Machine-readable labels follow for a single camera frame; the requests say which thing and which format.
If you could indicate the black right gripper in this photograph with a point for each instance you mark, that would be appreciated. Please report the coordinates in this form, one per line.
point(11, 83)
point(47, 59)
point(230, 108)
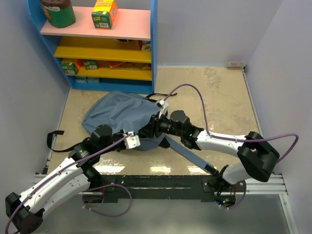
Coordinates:
point(153, 126)

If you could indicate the blue shelf unit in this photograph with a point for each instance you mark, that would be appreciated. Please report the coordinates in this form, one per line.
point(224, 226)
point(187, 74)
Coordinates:
point(133, 38)

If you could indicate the small green box on shelf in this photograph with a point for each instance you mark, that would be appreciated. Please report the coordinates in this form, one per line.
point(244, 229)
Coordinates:
point(90, 64)

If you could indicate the green brown canister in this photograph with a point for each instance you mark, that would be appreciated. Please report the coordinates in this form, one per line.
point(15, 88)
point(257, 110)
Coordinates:
point(59, 13)

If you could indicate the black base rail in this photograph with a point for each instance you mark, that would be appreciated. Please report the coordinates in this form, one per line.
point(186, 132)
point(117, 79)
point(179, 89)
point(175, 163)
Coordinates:
point(173, 187)

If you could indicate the blue student backpack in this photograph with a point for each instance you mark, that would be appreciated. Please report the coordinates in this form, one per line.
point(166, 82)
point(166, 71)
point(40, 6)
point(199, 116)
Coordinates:
point(117, 112)

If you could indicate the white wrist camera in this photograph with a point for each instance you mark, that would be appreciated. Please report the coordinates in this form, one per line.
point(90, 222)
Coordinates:
point(163, 107)
point(132, 140)

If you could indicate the yellow green carton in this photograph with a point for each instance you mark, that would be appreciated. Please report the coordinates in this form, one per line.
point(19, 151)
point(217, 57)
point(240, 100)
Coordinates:
point(104, 14)

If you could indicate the white wall label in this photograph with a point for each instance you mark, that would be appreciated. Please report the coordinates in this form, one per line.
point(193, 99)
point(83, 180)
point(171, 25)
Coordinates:
point(235, 65)

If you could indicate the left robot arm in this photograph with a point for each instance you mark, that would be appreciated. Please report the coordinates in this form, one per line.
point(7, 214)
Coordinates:
point(27, 210)

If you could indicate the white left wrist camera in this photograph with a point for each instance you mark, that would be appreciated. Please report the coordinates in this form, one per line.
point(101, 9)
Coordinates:
point(132, 140)

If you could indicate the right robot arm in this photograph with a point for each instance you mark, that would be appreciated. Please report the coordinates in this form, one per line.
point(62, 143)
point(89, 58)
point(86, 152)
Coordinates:
point(257, 157)

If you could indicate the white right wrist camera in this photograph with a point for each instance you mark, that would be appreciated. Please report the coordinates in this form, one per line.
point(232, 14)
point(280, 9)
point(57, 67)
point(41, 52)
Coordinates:
point(163, 107)

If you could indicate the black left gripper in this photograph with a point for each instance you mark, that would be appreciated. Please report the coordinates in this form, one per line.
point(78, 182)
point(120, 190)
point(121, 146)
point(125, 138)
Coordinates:
point(120, 133)

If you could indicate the light blue tissue pack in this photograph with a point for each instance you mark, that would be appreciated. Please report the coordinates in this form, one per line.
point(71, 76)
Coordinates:
point(81, 79)

